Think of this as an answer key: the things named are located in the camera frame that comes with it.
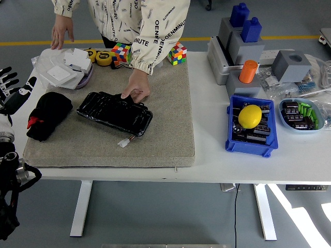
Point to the white power strip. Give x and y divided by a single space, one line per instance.
269 55

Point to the grey-brown mat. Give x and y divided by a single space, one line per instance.
160 129

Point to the grey cart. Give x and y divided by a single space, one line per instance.
326 36

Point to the white cardboard piece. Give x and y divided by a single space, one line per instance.
77 58

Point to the person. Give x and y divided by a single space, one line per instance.
124 15

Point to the light grey base box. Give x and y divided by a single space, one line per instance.
216 62

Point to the grey box under table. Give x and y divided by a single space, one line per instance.
228 187

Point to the blue plastic bin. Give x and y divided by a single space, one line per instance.
269 144

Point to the green battery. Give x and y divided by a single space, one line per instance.
300 108
316 124
306 105
314 115
305 111

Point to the yellow tape measure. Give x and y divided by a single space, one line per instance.
103 58
91 54

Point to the person's right forearm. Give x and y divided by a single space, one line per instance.
64 6

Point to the black table control panel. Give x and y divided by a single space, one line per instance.
305 188

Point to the light blue dish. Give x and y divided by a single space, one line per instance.
282 121

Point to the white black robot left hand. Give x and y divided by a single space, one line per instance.
15 99

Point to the person's left hand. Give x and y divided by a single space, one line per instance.
138 84

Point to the blue bottle-shaped block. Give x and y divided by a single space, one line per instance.
239 15
251 30

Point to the white table leg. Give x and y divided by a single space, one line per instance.
266 214
81 206

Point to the yellow lemon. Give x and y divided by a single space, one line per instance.
249 116

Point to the orange cylinder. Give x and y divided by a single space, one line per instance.
248 72

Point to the black rag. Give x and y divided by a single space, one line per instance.
51 108

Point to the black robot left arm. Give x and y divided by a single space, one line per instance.
10 180

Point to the clear plastic bag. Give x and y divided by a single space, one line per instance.
325 111
44 58

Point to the person's right hand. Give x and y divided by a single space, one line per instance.
60 28

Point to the purple tray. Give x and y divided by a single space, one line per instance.
86 78

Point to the clear bag of small parts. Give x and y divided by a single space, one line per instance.
284 91

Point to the colourful puzzle cube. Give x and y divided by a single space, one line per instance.
178 54
121 53

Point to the black chair castor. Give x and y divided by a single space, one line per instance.
208 5

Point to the grey block with round hole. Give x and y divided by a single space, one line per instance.
287 69

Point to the clear plastic box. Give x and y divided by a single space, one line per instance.
72 80

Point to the bag of blue resistors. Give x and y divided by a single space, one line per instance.
307 86

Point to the clear bag of screws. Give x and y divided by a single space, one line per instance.
269 80

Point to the grey holder block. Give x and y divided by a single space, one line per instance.
248 53
225 31
245 90

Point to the person's left forearm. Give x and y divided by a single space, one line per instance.
155 49

